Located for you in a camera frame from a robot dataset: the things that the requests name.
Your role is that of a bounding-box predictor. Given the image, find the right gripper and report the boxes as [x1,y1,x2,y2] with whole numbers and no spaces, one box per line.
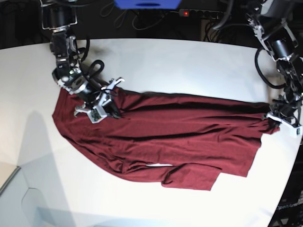
[74,78,125,119]

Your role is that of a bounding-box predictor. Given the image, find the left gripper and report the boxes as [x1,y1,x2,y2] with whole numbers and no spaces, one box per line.
[262,96,303,129]

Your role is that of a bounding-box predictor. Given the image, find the dark red t-shirt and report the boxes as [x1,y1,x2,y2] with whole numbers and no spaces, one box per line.
[53,88,279,191]

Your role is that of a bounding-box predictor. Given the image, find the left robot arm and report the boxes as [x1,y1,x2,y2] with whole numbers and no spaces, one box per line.
[241,0,303,131]

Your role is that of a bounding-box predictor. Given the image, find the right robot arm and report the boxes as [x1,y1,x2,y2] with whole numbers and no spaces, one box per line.
[40,0,124,123]

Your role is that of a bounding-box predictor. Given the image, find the blue box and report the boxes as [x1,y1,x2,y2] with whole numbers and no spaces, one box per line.
[114,0,181,9]

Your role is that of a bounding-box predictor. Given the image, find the black power strip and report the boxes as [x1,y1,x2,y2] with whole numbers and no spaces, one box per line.
[178,9,224,20]

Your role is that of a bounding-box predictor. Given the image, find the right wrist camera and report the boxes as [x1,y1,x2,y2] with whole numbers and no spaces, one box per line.
[88,107,107,123]

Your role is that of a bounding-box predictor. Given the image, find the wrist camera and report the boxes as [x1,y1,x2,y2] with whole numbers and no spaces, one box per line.
[88,107,107,123]
[290,125,303,138]

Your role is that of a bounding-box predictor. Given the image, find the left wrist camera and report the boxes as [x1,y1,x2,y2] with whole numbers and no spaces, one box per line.
[290,125,303,138]

